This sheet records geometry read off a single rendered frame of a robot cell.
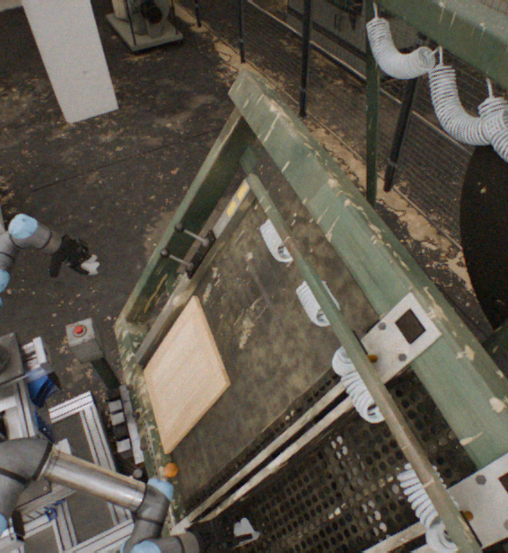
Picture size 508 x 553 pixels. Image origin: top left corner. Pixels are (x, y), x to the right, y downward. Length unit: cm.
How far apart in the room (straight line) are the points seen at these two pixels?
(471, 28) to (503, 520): 99
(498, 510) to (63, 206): 397
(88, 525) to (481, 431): 208
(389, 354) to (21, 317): 302
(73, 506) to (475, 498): 210
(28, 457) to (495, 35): 142
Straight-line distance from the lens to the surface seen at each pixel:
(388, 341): 90
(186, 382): 166
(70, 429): 275
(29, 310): 359
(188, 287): 165
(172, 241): 180
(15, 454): 121
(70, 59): 513
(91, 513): 257
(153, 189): 415
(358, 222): 99
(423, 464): 70
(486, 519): 85
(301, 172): 115
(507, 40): 114
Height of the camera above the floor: 259
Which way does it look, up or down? 51 degrees down
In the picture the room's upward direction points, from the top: 3 degrees counter-clockwise
